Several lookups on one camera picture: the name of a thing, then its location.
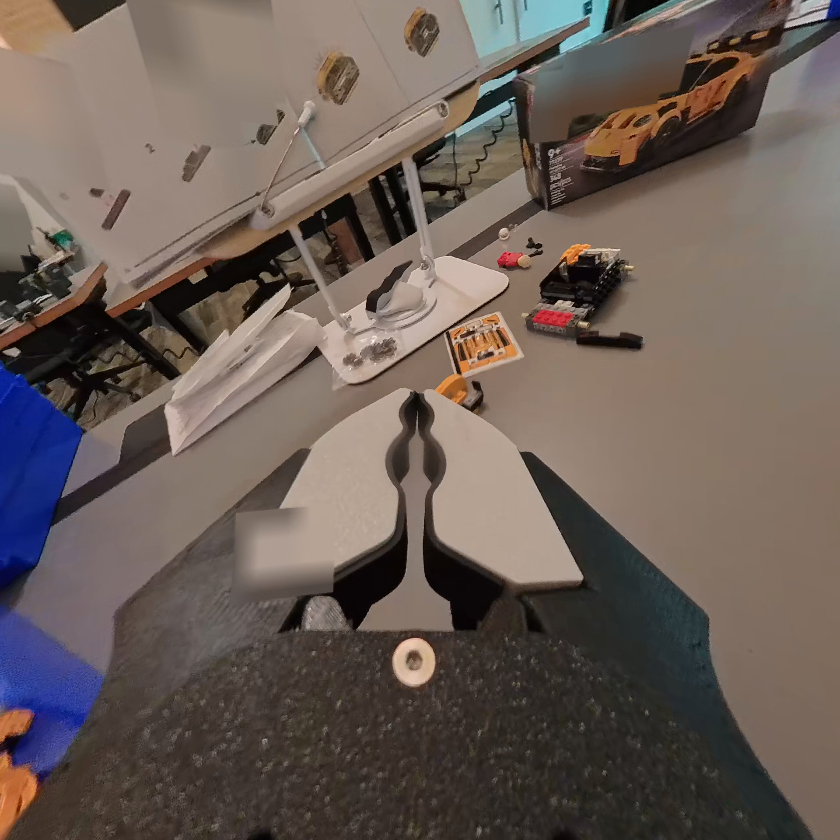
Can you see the orange lego assembly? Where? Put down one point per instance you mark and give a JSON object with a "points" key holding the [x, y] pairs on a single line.
{"points": [[16, 784]]}

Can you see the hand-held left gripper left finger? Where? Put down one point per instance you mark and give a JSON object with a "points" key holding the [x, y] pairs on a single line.
{"points": [[348, 479]]}

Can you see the orange lego body piece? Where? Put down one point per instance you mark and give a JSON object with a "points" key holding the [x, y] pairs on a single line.
{"points": [[451, 386]]}

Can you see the long background desk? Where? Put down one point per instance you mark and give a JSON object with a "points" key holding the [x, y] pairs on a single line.
{"points": [[531, 46]]}

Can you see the red lego minifigure torso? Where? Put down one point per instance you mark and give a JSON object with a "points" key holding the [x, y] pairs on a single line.
{"points": [[506, 260]]}

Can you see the wood-edged background desk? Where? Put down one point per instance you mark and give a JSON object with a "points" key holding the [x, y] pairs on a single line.
{"points": [[131, 298]]}

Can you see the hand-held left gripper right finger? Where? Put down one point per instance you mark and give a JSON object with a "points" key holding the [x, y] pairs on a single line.
{"points": [[492, 505]]}

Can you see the white book stand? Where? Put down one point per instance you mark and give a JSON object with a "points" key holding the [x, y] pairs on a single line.
{"points": [[459, 282]]}

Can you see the tiny black lego brick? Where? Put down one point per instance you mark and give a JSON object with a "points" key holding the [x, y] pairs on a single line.
{"points": [[476, 396]]}

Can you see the orange sticker sheet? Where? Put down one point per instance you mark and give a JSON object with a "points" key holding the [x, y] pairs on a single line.
{"points": [[482, 344]]}

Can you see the lego set box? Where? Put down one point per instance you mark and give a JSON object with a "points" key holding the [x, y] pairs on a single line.
{"points": [[656, 154]]}

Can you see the long black lego piece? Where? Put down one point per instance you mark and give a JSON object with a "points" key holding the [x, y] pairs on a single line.
{"points": [[610, 340]]}

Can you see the electronics clutter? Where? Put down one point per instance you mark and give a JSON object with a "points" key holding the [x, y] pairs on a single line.
{"points": [[39, 275]]}

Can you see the black office chair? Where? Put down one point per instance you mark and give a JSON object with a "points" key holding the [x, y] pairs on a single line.
{"points": [[282, 282], [79, 374]]}

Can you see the clear bag of small parts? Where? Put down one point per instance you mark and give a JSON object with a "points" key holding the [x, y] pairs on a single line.
{"points": [[371, 351]]}

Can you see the white paper bag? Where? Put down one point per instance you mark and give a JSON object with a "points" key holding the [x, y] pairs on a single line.
{"points": [[249, 400], [243, 341]]}

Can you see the blue bag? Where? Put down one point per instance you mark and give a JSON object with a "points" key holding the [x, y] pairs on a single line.
{"points": [[33, 472]]}

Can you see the lego instruction booklet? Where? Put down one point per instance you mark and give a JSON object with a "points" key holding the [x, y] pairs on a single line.
{"points": [[164, 197]]}

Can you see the partly built lego car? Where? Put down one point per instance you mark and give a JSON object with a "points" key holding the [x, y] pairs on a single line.
{"points": [[584, 282]]}

